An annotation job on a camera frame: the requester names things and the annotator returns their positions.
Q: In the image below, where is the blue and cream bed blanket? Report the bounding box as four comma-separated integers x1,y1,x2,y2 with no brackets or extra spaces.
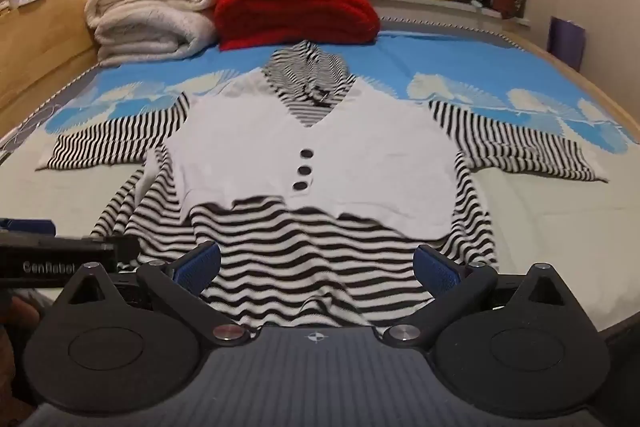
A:
0,26,640,340

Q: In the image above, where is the red folded blanket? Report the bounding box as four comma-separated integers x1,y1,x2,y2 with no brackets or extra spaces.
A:
214,0,382,52

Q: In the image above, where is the white rolled quilt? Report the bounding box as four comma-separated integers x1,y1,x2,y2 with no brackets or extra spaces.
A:
84,0,223,68

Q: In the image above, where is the person's left hand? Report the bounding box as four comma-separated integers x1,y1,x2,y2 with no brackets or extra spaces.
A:
0,293,42,408

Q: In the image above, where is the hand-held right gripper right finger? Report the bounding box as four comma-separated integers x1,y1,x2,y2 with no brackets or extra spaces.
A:
382,244,577,351

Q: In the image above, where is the white window sill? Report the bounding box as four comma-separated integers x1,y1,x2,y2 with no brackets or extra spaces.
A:
360,0,531,28

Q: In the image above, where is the purple bag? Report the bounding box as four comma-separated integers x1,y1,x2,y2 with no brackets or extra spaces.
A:
547,17,586,72

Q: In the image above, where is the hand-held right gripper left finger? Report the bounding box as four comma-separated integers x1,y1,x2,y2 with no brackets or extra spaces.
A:
64,241,252,349

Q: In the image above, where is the striped shirt with white vest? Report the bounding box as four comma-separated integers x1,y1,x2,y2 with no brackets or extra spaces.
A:
35,39,611,329

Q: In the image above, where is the wooden headboard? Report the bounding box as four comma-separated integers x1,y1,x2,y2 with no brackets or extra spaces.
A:
0,0,126,132

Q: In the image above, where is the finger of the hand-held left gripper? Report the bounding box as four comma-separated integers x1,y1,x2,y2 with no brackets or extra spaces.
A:
0,218,56,237

